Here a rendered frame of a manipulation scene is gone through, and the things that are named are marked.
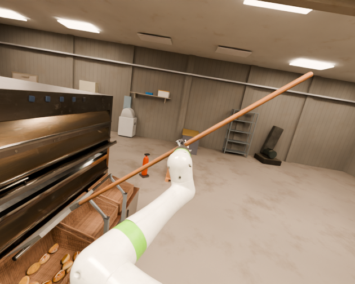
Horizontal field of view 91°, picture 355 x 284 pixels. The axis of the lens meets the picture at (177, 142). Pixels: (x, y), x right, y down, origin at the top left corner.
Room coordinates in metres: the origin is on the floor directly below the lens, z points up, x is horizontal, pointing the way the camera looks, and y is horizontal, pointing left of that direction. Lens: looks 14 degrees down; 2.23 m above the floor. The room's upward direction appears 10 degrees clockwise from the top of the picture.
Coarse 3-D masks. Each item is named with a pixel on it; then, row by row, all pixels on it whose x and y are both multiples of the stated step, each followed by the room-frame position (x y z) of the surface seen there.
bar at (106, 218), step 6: (108, 174) 1.98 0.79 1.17; (102, 180) 1.81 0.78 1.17; (114, 180) 1.99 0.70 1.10; (96, 186) 1.67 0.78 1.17; (126, 198) 1.98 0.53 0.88; (102, 216) 1.49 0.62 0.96; (108, 216) 1.51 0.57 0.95; (108, 222) 1.49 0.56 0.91; (108, 228) 1.50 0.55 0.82; (30, 246) 0.88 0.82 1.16; (18, 252) 0.82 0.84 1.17; (24, 252) 0.84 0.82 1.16; (12, 258) 0.79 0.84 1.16; (18, 258) 0.80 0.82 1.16
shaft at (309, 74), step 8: (296, 80) 1.02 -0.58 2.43; (304, 80) 1.02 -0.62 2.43; (280, 88) 1.03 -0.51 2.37; (288, 88) 1.02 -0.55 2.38; (272, 96) 1.02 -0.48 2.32; (256, 104) 1.03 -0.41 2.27; (240, 112) 1.04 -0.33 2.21; (224, 120) 1.05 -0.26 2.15; (232, 120) 1.04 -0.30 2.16; (208, 128) 1.06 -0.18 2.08; (216, 128) 1.04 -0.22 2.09; (200, 136) 1.05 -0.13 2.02; (184, 144) 1.05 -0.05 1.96; (168, 152) 1.06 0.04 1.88; (160, 160) 1.07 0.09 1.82; (144, 168) 1.07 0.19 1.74; (128, 176) 1.08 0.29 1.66; (112, 184) 1.09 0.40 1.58; (96, 192) 1.10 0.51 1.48; (88, 200) 1.10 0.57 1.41
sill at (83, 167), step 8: (96, 160) 2.32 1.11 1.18; (80, 168) 1.99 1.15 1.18; (64, 176) 1.74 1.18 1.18; (72, 176) 1.81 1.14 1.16; (56, 184) 1.58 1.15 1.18; (40, 192) 1.40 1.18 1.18; (48, 192) 1.48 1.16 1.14; (24, 200) 1.27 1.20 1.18; (32, 200) 1.30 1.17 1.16; (8, 208) 1.14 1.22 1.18; (16, 208) 1.16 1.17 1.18; (0, 216) 1.06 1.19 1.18; (8, 216) 1.10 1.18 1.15
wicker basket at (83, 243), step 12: (60, 228) 1.40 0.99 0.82; (60, 240) 1.40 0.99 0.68; (72, 240) 1.39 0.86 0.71; (84, 240) 1.38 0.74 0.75; (36, 252) 1.23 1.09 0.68; (48, 252) 1.33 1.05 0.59; (60, 252) 1.35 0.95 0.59; (72, 252) 1.37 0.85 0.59; (0, 264) 0.98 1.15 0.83; (24, 264) 1.12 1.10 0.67; (48, 264) 1.22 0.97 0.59; (60, 264) 1.24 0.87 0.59; (0, 276) 0.96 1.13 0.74; (12, 276) 1.03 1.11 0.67; (24, 276) 1.09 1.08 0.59; (36, 276) 1.11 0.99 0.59; (48, 276) 1.12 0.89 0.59
